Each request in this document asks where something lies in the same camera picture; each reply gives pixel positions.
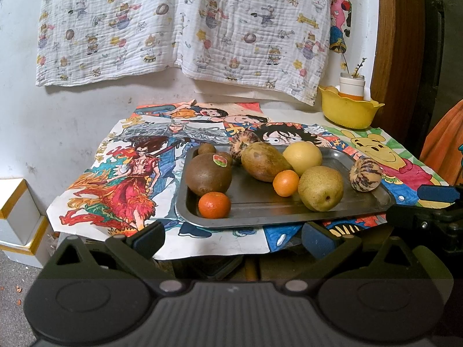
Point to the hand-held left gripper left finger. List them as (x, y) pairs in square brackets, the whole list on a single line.
[(150, 236)]

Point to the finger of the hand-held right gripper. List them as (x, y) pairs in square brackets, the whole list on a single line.
[(412, 217), (439, 193)]

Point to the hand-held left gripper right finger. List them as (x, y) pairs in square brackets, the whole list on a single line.
[(315, 240)]

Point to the green pear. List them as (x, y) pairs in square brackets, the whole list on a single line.
[(320, 188)]

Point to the striped pepino melon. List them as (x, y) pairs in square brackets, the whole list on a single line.
[(365, 174), (241, 145)]

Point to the orange tangerine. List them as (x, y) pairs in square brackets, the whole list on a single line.
[(285, 183), (214, 205)]

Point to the metal tray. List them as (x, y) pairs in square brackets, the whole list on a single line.
[(253, 202)]

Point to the yellow lemon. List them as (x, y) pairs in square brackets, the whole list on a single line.
[(303, 157)]

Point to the large kiwi with sticker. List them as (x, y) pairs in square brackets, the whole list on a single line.
[(208, 175)]

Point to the small brown kiwi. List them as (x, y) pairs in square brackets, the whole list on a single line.
[(207, 149), (227, 157)]

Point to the orange cloth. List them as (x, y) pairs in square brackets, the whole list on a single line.
[(445, 141)]

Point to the yellow plastic bowl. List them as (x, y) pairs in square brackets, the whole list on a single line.
[(349, 114)]

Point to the white and orange jar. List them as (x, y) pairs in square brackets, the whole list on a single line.
[(351, 86)]

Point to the pale round fruit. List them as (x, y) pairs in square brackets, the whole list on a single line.
[(331, 89)]

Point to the thin plant twig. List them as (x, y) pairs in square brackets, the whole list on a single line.
[(356, 67)]

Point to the wooden door frame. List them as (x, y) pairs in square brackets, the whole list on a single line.
[(396, 43)]

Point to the colourful wall poster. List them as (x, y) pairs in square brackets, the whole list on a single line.
[(340, 7)]

